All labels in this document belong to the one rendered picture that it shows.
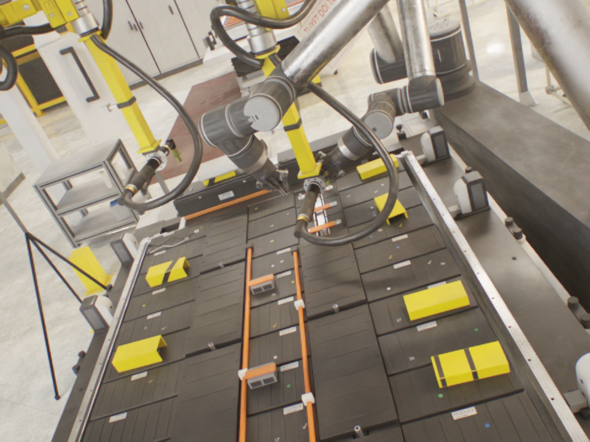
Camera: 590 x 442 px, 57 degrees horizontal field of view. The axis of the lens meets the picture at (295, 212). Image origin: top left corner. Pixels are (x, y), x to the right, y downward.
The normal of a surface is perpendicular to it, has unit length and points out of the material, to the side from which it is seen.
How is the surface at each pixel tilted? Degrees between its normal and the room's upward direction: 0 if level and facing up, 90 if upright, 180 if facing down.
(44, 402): 0
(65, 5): 90
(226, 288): 0
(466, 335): 0
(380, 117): 83
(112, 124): 90
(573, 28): 84
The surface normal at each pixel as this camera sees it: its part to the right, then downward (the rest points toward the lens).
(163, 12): 0.05, 0.48
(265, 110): -0.27, 0.56
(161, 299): -0.33, -0.82
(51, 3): 0.43, 0.32
